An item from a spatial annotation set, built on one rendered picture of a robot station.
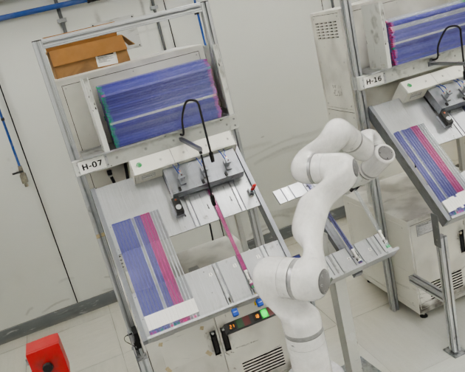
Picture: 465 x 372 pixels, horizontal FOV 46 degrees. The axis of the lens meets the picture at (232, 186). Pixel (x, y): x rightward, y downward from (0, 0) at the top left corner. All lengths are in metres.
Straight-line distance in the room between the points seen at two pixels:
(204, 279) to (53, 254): 2.00
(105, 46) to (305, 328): 1.69
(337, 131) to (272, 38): 2.48
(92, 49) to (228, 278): 1.26
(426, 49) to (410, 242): 1.00
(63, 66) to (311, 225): 1.54
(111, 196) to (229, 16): 2.07
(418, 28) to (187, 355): 1.97
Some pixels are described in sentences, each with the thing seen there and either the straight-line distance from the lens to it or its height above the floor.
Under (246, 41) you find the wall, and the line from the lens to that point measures 4.16.
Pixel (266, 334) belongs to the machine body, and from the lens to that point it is 2.76.
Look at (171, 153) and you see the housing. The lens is 2.45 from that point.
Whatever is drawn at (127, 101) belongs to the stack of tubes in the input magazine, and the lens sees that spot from 2.41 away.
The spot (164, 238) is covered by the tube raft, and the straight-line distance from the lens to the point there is 2.34.
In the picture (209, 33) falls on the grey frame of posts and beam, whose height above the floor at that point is 1.76.
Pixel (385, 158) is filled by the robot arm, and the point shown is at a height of 1.18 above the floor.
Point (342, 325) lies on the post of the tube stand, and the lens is 2.69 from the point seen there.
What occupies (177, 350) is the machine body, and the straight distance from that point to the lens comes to 2.64.
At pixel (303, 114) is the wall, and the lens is 4.38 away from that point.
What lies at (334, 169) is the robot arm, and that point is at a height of 1.30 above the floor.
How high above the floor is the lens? 1.82
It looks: 17 degrees down
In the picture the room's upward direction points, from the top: 14 degrees counter-clockwise
